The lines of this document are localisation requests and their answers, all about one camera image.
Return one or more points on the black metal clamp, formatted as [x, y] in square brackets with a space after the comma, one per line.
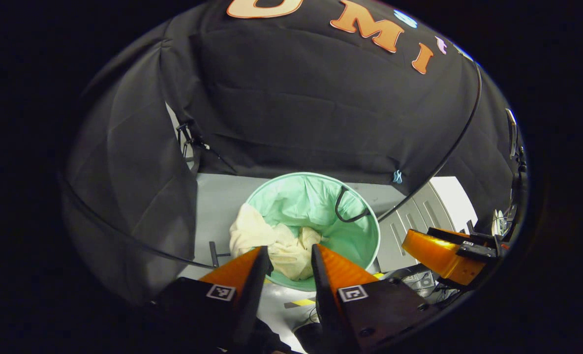
[189, 137]

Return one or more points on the white panel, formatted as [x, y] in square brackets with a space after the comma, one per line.
[448, 201]

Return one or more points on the black backdrop cloth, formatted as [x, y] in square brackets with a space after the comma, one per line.
[296, 98]

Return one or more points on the small blue clip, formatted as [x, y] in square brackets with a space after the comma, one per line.
[397, 176]

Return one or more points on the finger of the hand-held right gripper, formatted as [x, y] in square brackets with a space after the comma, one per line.
[439, 253]

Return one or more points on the green laundry hamper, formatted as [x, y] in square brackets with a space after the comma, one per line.
[321, 201]

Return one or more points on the yellow black floor tape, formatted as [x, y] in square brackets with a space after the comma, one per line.
[301, 302]

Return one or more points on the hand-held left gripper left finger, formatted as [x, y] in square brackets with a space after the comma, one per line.
[254, 295]

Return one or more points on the cream button shirt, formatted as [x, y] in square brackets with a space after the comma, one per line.
[252, 231]

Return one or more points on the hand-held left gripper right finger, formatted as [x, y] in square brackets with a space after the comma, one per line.
[323, 295]

